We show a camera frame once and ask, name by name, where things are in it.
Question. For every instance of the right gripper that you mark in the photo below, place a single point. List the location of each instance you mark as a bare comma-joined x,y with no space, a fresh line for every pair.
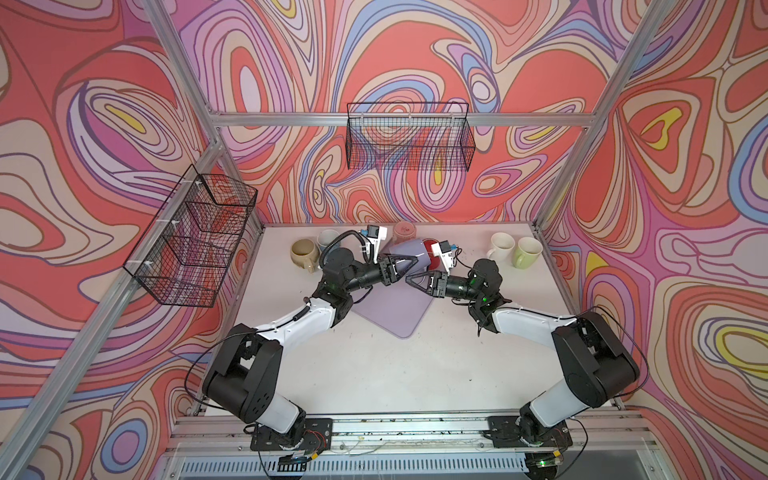
436,283

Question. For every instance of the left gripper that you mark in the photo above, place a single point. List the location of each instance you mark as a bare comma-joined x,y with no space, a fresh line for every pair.
384,270

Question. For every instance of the white mug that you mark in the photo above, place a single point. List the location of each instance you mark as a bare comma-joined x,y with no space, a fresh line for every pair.
501,249

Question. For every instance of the beige speckled mug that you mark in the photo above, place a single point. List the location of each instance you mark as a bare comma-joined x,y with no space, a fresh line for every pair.
304,253

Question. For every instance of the light green mug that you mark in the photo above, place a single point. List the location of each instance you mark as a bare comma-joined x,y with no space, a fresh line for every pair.
526,252

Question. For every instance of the purple grey mug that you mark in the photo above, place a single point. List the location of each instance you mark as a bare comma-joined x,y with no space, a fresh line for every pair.
416,248

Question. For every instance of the blue textured mug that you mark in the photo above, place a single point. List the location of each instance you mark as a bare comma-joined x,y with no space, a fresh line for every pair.
325,238

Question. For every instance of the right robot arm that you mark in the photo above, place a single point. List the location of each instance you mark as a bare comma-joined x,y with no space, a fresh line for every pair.
596,366

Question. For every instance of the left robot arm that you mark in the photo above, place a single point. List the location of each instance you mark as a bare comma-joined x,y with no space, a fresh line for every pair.
243,376

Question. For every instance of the red mug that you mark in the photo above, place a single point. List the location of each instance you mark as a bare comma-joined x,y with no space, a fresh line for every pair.
428,244

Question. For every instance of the pink mug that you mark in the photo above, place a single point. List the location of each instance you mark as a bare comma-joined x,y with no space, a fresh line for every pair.
404,231

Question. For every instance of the lilac plastic tray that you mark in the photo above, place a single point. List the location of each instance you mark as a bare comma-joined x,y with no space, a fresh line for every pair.
397,308

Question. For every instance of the black wire basket back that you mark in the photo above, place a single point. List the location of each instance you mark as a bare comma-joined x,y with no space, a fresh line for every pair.
409,136

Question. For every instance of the black wire basket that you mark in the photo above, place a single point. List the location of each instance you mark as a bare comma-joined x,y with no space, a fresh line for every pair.
201,224
409,136

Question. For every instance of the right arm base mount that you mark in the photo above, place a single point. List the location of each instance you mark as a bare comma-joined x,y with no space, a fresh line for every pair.
525,431

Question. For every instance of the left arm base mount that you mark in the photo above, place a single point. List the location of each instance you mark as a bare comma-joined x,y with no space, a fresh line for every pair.
311,435

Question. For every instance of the black wire basket left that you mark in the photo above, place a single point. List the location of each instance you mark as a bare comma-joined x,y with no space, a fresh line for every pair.
201,224

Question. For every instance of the aluminium front rail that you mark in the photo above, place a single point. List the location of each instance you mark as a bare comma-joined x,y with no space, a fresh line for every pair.
602,444

